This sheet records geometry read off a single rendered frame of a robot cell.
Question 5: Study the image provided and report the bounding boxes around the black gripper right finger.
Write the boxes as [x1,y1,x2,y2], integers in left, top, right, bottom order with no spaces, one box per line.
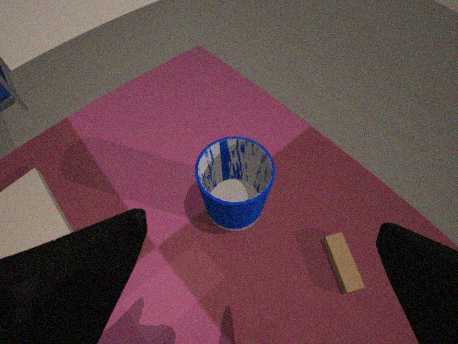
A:
[375,223,458,344]

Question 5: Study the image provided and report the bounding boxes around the tan rectangular block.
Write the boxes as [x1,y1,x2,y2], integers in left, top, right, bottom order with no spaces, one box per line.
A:
[322,232,363,294]

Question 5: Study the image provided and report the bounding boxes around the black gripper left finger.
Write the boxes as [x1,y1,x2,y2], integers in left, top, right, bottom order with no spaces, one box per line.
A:
[0,208,148,344]

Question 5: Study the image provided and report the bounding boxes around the blue mug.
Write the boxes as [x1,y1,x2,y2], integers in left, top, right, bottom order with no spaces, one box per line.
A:
[194,136,276,231]

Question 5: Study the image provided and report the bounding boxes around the beige flat bar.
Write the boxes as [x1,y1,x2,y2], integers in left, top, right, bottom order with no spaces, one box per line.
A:
[0,168,73,259]

